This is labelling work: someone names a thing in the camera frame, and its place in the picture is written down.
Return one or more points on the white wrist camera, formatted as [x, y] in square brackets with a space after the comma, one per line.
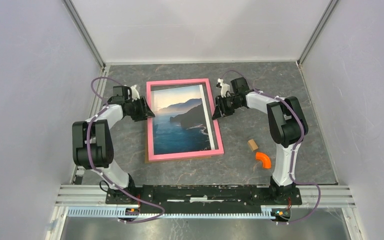
[135, 95]
[224, 88]

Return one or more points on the pink wooden photo frame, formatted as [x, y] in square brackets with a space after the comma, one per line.
[216, 129]

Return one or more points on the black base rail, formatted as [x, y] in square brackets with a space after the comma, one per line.
[201, 199]

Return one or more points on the small wooden block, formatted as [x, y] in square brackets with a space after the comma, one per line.
[252, 145]

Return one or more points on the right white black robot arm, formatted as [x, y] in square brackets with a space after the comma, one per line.
[287, 125]

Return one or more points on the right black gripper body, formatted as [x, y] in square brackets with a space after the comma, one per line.
[227, 104]

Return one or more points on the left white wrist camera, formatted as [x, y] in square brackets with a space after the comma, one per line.
[135, 95]

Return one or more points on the orange curved pipe piece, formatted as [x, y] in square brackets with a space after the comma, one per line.
[263, 159]

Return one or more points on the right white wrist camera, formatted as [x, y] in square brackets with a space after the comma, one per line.
[224, 88]

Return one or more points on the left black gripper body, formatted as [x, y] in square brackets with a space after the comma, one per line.
[136, 109]

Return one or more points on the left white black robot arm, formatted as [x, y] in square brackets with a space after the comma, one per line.
[92, 143]

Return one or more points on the seascape photo print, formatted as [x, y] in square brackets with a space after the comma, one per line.
[182, 121]

